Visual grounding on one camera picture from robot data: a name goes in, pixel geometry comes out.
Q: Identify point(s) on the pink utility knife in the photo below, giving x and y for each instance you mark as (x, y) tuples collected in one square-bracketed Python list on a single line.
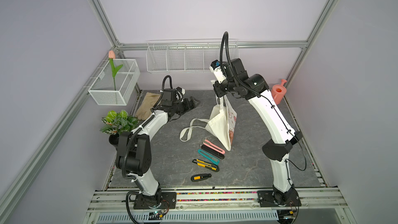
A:
[(213, 146)]

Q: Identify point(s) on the white wire basket left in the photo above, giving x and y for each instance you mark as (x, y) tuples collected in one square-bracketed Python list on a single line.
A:
[(102, 88)]

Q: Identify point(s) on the pink artificial tulip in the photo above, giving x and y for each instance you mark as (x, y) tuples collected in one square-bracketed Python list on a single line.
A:
[(114, 69)]

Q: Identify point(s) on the short black yellow knife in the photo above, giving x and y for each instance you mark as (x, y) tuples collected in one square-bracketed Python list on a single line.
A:
[(200, 177)]

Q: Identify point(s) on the yellow black utility knife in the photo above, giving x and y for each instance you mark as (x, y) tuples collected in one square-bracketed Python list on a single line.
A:
[(209, 166)]

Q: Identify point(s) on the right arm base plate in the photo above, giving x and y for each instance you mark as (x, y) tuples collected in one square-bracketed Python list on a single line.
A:
[(274, 198)]

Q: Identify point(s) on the beige folded cloth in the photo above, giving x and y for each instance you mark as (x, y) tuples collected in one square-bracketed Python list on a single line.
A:
[(144, 111)]

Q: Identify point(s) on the green potted plant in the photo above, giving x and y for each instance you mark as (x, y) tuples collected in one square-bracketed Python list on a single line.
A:
[(117, 123)]

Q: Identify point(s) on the white cartoon tote bag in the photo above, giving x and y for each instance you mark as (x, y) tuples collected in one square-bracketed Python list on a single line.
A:
[(221, 123)]

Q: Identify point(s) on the white vented cable tray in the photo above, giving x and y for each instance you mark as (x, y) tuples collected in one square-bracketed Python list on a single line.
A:
[(174, 217)]

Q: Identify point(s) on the teal utility knife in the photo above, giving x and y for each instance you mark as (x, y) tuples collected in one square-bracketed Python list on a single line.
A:
[(208, 156)]

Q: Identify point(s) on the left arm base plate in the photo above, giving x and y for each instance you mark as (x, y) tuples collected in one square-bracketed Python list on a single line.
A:
[(163, 200)]

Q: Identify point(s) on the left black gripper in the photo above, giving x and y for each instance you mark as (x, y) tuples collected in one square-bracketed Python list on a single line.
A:
[(187, 107)]

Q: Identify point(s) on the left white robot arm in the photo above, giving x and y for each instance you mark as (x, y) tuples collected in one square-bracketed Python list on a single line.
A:
[(134, 154)]

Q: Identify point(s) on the pink watering can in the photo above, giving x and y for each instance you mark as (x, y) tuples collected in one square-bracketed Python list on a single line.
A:
[(278, 91)]

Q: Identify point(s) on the white wire wall shelf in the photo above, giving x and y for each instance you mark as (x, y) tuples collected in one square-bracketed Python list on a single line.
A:
[(183, 55)]

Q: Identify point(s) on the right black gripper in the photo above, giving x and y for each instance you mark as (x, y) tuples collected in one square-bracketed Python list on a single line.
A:
[(219, 91)]

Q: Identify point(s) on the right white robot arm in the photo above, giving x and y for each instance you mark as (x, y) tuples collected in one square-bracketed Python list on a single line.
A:
[(231, 77)]

